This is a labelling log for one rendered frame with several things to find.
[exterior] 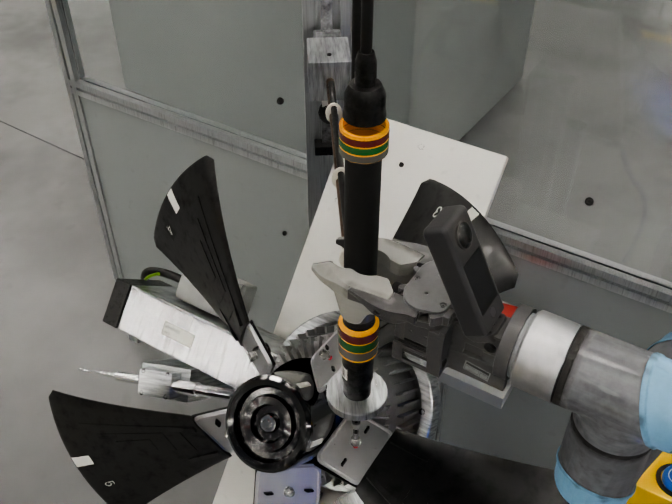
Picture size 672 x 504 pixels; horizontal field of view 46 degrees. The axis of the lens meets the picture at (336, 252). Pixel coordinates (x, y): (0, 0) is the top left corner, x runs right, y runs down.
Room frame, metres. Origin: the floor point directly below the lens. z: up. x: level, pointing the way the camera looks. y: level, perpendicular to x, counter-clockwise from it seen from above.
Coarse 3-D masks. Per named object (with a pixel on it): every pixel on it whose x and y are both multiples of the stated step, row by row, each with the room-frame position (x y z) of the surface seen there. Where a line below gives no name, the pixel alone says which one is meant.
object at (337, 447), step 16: (336, 432) 0.60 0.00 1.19; (352, 432) 0.60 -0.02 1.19; (368, 432) 0.60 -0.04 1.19; (384, 432) 0.60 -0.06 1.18; (336, 448) 0.57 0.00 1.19; (352, 448) 0.57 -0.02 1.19; (368, 448) 0.58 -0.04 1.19; (336, 464) 0.55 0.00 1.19; (352, 464) 0.55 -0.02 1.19; (368, 464) 0.55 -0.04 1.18; (352, 480) 0.53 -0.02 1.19
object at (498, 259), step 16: (416, 192) 0.83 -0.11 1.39; (432, 192) 0.81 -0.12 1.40; (448, 192) 0.79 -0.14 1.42; (416, 208) 0.81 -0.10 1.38; (432, 208) 0.78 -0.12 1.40; (400, 224) 0.80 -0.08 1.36; (416, 224) 0.78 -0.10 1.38; (480, 224) 0.72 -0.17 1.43; (416, 240) 0.75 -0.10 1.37; (480, 240) 0.70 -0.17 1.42; (496, 240) 0.69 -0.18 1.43; (496, 256) 0.67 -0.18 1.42; (496, 272) 0.65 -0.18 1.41; (512, 272) 0.64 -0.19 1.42; (384, 336) 0.63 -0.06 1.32
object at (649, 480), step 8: (664, 456) 0.64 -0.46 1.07; (656, 464) 0.63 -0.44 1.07; (664, 464) 0.63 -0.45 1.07; (648, 472) 0.62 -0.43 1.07; (656, 472) 0.62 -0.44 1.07; (640, 480) 0.60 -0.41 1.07; (648, 480) 0.60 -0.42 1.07; (656, 480) 0.60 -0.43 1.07; (640, 488) 0.59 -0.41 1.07; (648, 488) 0.59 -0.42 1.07; (656, 488) 0.59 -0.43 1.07; (664, 488) 0.59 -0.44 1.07; (632, 496) 0.60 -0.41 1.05; (640, 496) 0.59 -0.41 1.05; (648, 496) 0.59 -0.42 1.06; (656, 496) 0.58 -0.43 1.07; (664, 496) 0.58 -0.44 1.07
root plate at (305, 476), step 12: (300, 468) 0.58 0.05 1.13; (312, 468) 0.59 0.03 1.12; (264, 480) 0.56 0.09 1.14; (276, 480) 0.57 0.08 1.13; (288, 480) 0.57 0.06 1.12; (300, 480) 0.58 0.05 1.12; (312, 480) 0.58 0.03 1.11; (276, 492) 0.56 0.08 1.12; (300, 492) 0.57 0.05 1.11; (312, 492) 0.57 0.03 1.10
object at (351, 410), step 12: (336, 384) 0.59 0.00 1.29; (372, 384) 0.59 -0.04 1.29; (384, 384) 0.59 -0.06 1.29; (336, 396) 0.57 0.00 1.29; (372, 396) 0.57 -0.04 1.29; (384, 396) 0.57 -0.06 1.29; (336, 408) 0.55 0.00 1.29; (348, 408) 0.55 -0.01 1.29; (360, 408) 0.55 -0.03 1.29; (372, 408) 0.55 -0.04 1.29; (360, 420) 0.54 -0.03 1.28
